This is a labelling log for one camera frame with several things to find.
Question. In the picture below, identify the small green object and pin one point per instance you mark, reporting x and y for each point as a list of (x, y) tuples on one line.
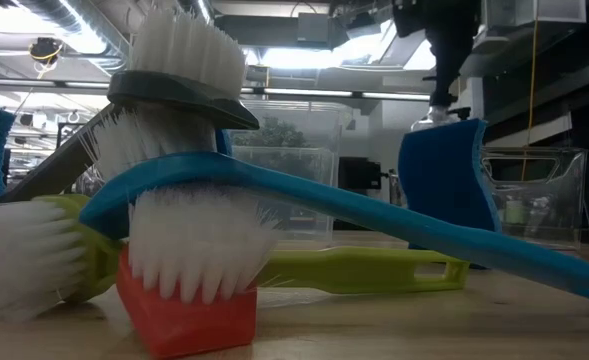
[(514, 212)]

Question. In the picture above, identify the black box device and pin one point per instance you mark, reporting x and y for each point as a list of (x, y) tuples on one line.
[(359, 172)]

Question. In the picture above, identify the red dish brush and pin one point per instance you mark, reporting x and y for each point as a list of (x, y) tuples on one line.
[(189, 325)]

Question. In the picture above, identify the grey dish brush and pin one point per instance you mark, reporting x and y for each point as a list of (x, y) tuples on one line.
[(174, 95)]

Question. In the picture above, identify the blue dish brush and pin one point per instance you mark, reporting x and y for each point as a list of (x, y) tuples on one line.
[(374, 215)]

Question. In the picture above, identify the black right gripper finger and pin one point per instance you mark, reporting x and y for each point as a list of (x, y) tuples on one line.
[(446, 65)]

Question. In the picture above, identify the grey ceiling box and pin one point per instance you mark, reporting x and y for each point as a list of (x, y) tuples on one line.
[(314, 27)]

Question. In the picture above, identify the black ceiling device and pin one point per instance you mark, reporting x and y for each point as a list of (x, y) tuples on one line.
[(46, 50)]

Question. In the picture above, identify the ceiling light strip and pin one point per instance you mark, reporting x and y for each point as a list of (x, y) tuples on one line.
[(324, 93)]

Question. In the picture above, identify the small artificial green plant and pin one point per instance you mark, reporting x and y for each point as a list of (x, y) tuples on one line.
[(271, 135)]

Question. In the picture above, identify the translucent plastic tub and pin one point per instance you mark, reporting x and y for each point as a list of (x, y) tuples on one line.
[(284, 170)]

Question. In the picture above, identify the green dish brush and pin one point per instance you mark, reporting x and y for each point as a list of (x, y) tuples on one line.
[(354, 270)]

